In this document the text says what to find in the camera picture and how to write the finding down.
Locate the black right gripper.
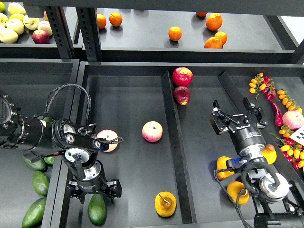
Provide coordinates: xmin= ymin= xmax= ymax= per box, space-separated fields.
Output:
xmin=209 ymin=97 xmax=268 ymax=154

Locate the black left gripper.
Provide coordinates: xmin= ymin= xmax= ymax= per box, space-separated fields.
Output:
xmin=67 ymin=160 xmax=122 ymax=204

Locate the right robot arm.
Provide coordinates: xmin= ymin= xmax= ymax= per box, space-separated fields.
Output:
xmin=209 ymin=98 xmax=304 ymax=228

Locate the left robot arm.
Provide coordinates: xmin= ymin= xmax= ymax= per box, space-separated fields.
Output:
xmin=0 ymin=84 xmax=123 ymax=202

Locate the green avocado small right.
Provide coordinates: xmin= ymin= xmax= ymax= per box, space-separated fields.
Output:
xmin=44 ymin=156 xmax=55 ymax=166

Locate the dark avocado lower middle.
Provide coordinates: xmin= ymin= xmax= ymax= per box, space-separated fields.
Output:
xmin=22 ymin=155 xmax=48 ymax=172

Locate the green avocado bottom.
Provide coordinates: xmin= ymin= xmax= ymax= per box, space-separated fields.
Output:
xmin=22 ymin=198 xmax=47 ymax=228

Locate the green avocado top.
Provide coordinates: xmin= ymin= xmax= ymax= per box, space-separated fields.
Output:
xmin=37 ymin=116 xmax=54 ymax=123

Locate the red chili pepper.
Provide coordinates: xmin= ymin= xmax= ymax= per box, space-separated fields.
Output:
xmin=268 ymin=100 xmax=283 ymax=127

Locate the upper cherry tomato bunch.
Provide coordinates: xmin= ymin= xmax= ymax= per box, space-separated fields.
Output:
xmin=249 ymin=72 xmax=276 ymax=100

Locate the cherry tomato bunch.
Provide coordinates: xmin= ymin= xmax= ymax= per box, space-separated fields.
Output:
xmin=271 ymin=124 xmax=304 ymax=170
xmin=249 ymin=72 xmax=276 ymax=100

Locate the pink peach right tray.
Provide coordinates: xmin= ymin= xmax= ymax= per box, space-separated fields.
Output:
xmin=282 ymin=110 xmax=304 ymax=130

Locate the pink apple left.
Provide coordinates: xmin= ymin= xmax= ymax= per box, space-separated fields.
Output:
xmin=96 ymin=129 xmax=118 ymax=152

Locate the pink apple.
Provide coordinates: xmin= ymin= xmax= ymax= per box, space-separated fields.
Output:
xmin=142 ymin=121 xmax=163 ymax=143
xmin=96 ymin=129 xmax=118 ymax=152

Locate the dark red apple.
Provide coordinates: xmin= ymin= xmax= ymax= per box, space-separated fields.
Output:
xmin=173 ymin=86 xmax=191 ymax=105

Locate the checkered marker card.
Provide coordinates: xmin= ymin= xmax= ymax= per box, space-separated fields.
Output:
xmin=290 ymin=126 xmax=304 ymax=146

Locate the lower cherry tomato bunch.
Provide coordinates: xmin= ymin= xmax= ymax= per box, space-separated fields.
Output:
xmin=271 ymin=124 xmax=304 ymax=170

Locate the bright red apple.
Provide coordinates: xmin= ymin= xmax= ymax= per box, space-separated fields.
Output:
xmin=172 ymin=67 xmax=193 ymax=87

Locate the black middle tray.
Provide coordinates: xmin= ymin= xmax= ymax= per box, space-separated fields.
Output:
xmin=48 ymin=61 xmax=304 ymax=228

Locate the orange lower right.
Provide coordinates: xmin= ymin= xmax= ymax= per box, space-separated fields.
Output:
xmin=204 ymin=37 xmax=223 ymax=48

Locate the pink apple centre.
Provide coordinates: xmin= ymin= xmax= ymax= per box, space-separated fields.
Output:
xmin=142 ymin=121 xmax=163 ymax=143

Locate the orange small right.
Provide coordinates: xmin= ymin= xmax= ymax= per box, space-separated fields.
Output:
xmin=215 ymin=31 xmax=228 ymax=45

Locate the orange large upper right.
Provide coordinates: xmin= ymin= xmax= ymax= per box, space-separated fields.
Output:
xmin=206 ymin=13 xmax=223 ymax=31

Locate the orange centre shelf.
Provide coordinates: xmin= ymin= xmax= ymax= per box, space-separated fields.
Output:
xmin=168 ymin=26 xmax=182 ymax=41

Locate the black left tray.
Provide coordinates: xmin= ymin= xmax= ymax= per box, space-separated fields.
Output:
xmin=0 ymin=59 xmax=79 ymax=228

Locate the orange under shelf edge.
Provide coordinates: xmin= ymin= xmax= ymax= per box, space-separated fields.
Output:
xmin=196 ymin=11 xmax=207 ymax=18

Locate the black upper shelf tray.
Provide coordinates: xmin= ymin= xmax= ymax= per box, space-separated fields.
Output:
xmin=96 ymin=9 xmax=297 ymax=64

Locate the red apple on shelf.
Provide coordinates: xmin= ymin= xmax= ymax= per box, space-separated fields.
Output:
xmin=32 ymin=29 xmax=50 ymax=44

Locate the orange far left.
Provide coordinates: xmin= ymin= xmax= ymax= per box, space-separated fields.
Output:
xmin=96 ymin=14 xmax=107 ymax=29

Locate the pale peach on shelf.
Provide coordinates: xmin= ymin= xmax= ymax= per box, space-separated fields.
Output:
xmin=38 ymin=20 xmax=53 ymax=37

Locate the orange cherry tomato string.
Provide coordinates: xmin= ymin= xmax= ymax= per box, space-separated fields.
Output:
xmin=276 ymin=89 xmax=303 ymax=114

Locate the black shelf post right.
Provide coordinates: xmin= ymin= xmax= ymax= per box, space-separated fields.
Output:
xmin=76 ymin=7 xmax=102 ymax=62

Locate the black shelf post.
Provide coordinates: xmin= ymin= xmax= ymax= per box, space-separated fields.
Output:
xmin=45 ymin=6 xmax=75 ymax=59
xmin=76 ymin=7 xmax=102 ymax=62

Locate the black shelf post left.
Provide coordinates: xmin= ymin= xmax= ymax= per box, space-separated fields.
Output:
xmin=45 ymin=6 xmax=75 ymax=59

